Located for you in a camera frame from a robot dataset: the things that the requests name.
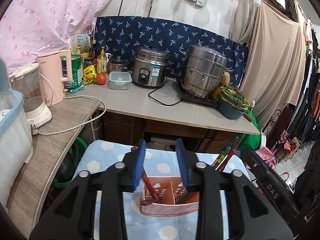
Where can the navy floral cloth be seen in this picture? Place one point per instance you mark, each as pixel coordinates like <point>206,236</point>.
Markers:
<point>124,35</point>

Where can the green canister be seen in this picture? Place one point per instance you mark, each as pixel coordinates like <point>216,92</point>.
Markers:
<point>77,75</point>

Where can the beige hanging curtain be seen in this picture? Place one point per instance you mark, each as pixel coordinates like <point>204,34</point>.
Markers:
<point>275,66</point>

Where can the silver rice cooker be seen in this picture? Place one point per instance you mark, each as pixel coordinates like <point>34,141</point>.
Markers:
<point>150,67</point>

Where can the black induction cooktop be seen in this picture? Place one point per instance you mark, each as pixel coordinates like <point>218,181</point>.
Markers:
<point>198,101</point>

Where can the red wavy chopstick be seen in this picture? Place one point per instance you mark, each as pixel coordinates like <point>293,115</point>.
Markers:
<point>221,167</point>

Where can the red shopping bag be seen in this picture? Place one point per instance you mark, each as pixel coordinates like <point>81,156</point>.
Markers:
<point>285,176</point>

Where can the pink electric kettle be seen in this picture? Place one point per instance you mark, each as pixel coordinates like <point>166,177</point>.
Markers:
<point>55,69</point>

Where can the stainless steel steamer pot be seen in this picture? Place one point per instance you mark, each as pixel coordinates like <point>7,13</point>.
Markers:
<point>203,70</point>

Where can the grey kitchen counter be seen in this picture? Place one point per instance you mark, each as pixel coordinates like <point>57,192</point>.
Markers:
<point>135,102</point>

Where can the pink dotted curtain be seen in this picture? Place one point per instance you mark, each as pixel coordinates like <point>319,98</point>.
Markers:
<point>32,27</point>

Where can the pink floral cloth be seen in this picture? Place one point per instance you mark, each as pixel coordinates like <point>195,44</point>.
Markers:
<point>267,156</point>

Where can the green chopstick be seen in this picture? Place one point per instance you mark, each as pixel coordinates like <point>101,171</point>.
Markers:
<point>185,198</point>
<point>220,158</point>

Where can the yellow snack packet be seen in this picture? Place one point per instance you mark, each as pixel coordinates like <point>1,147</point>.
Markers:
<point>89,73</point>

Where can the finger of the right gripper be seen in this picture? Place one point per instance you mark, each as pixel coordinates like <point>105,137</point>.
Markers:
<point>260,164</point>

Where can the white bin teal lid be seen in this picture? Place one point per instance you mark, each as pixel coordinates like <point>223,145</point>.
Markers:
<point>16,141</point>

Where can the red tomato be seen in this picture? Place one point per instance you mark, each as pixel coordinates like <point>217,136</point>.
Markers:
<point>100,79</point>

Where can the green bag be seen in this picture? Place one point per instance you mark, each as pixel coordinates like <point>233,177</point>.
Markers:
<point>250,141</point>

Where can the pink perforated utensil holder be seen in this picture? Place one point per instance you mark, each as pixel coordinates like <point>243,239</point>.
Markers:
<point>169,190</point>

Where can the bright red chopstick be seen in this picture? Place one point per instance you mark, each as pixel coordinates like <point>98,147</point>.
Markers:
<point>150,188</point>

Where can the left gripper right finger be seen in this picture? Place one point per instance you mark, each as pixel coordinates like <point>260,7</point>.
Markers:
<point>250,215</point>

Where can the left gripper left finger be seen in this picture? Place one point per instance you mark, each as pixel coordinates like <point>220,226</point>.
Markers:
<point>71,216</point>

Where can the yellow oil bottle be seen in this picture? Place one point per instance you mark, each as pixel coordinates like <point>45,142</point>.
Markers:
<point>102,62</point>

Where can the blue basin with vegetables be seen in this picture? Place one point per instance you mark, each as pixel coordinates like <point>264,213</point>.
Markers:
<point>232,104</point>

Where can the clear food container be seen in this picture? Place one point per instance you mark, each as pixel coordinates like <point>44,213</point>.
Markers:
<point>119,80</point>

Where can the small lidded pot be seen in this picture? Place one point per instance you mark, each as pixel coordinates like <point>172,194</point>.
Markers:
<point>117,65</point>

